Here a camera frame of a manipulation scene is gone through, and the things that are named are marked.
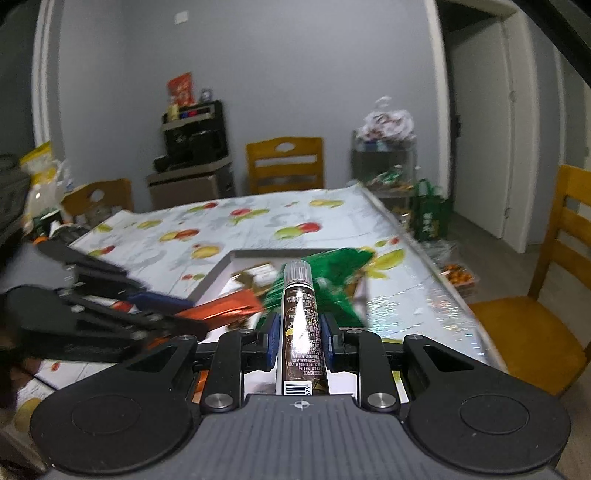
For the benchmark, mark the dark brown snack tube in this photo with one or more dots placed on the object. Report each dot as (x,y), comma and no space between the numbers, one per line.
(300,323)

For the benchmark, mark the green tote bag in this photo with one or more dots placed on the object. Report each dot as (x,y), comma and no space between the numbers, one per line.
(429,217)

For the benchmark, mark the clear plastic bag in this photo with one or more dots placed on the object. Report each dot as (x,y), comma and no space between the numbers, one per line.
(62,177)

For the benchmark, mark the fruit-print tablecloth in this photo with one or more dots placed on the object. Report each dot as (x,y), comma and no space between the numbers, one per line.
(277,221)

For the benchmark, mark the black tea machine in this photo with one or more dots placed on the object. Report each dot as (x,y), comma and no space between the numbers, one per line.
(212,134)

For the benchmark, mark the white door frame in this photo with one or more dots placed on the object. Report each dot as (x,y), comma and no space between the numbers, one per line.
(46,69)

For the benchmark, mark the small yellow bottle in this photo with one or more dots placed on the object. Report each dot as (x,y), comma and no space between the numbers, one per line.
(173,113)

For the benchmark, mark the white plastic shopping bag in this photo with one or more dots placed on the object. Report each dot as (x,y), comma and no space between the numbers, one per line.
(388,122)

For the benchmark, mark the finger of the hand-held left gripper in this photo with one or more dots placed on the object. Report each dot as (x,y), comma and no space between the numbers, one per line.
(175,328)
(161,302)

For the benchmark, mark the red snack bag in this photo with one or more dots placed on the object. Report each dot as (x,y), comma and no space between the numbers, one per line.
(181,90)

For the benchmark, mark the metal storage rack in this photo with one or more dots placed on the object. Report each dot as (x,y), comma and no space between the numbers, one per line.
(406,157)

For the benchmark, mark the wooden chair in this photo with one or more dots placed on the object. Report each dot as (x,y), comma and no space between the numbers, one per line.
(117,196)
(258,175)
(521,332)

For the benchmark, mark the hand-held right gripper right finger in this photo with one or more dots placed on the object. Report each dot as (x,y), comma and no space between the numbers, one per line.
(327,341)

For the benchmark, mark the small brown wafer packet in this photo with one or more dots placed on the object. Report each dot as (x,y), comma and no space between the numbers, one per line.
(256,274)

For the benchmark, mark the orange snack packet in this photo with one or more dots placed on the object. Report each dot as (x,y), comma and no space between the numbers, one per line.
(221,309)

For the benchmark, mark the yellow food bag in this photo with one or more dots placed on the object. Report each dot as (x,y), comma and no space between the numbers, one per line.
(44,191)
(37,159)

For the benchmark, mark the white wall switch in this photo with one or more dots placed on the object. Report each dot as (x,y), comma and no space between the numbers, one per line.
(181,17)

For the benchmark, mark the small grey clock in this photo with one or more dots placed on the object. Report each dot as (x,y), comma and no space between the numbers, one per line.
(206,95)

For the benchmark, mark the white door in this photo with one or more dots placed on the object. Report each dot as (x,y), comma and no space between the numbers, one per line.
(480,138)

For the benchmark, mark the grey cabinet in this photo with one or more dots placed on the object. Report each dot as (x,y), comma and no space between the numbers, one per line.
(184,189)

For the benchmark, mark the white cardboard tray box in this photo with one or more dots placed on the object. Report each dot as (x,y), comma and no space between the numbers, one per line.
(217,277)

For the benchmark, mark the clear box of oranges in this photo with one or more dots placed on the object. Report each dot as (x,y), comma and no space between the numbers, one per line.
(458,275)

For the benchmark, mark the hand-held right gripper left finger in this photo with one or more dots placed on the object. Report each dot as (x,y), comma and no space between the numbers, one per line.
(273,341)

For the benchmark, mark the green wrapped packets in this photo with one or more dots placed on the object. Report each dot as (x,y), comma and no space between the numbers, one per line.
(390,177)

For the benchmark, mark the green snack bag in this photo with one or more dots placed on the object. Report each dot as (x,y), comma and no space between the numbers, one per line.
(341,277)

